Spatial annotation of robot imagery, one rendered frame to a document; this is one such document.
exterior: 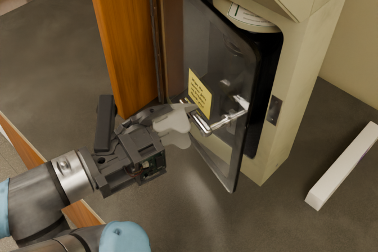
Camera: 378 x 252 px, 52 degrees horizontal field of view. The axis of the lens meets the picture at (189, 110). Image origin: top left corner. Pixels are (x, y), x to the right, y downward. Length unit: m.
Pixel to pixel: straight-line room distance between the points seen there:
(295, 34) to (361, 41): 0.52
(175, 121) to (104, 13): 0.27
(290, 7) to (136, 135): 0.31
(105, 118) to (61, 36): 0.68
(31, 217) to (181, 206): 0.37
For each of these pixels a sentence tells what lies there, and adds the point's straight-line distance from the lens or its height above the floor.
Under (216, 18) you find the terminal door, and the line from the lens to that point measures 0.57.
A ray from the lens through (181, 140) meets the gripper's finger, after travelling 0.67.
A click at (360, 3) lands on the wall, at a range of 1.04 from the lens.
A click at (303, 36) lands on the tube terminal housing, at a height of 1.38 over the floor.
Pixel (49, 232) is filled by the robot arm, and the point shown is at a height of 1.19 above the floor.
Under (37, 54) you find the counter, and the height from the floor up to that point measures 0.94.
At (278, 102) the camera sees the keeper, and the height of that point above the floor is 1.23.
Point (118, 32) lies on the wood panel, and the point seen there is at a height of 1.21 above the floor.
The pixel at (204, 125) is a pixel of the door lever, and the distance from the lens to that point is 0.65.
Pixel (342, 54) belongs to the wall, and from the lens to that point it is 1.13.
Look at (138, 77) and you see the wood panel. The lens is 0.95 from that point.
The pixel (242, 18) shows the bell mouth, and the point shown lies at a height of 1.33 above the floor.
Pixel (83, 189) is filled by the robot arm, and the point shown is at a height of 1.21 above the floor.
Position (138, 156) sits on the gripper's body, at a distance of 0.59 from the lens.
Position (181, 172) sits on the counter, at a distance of 0.91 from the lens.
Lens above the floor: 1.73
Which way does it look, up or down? 50 degrees down
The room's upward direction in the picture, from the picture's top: straight up
